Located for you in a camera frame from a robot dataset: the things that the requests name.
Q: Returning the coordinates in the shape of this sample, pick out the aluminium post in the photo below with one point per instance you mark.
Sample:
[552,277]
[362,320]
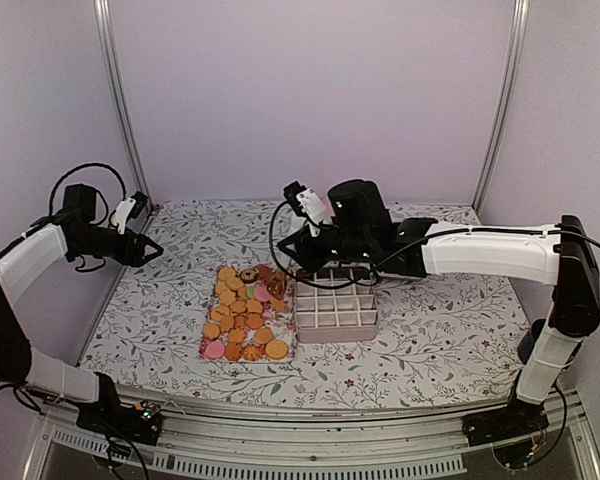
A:
[104,24]
[506,93]

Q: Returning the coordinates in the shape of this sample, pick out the floral tablecloth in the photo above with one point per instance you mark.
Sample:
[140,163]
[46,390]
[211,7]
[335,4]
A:
[441,341]

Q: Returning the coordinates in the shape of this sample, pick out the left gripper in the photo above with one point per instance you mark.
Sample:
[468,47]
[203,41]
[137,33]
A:
[135,258]

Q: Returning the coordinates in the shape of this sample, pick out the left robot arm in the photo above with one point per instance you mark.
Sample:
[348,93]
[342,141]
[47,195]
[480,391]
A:
[73,232]

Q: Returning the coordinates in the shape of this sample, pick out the right aluminium post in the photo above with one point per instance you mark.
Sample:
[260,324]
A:
[506,93]

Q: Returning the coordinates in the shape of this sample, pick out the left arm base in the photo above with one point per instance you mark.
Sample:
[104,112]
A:
[121,422]

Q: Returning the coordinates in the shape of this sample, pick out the dark blue cup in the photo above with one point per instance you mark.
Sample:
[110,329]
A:
[528,341]

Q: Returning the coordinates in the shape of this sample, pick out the green sandwich cookie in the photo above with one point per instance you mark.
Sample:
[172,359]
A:
[251,290]

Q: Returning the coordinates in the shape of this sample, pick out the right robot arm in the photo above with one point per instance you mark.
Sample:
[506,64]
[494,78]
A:
[353,225]

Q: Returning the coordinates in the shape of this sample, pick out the front aluminium rail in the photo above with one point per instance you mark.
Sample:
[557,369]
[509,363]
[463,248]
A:
[216,440]

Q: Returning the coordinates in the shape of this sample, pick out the compartment tin box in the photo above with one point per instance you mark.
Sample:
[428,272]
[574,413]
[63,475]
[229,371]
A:
[337,304]

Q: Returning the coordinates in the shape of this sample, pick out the floral cookie tray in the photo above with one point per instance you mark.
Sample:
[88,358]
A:
[237,321]

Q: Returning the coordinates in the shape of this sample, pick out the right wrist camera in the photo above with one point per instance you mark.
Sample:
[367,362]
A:
[307,204]

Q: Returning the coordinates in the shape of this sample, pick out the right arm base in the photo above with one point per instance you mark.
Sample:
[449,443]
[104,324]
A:
[516,418]

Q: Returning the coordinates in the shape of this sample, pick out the round cream sandwich cookie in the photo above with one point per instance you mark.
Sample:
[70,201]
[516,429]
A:
[276,349]

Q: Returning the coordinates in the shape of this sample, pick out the metal tongs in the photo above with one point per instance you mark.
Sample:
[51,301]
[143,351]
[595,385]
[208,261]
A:
[277,283]

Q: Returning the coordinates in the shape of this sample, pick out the left aluminium post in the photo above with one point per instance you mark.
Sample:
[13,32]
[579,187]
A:
[104,24]

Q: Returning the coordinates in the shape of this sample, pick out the pink round cookie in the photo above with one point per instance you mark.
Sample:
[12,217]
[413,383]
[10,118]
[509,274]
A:
[214,350]

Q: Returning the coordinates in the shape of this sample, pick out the pink sandwich cookie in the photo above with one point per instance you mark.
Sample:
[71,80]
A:
[261,294]

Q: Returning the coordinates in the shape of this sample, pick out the chocolate sprinkle donut cookie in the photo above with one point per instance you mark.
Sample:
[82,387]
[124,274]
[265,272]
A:
[249,275]

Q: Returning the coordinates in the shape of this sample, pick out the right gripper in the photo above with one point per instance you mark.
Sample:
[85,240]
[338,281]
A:
[306,258]

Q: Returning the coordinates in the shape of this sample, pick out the swirl butter cookie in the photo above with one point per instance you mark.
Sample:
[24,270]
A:
[252,353]

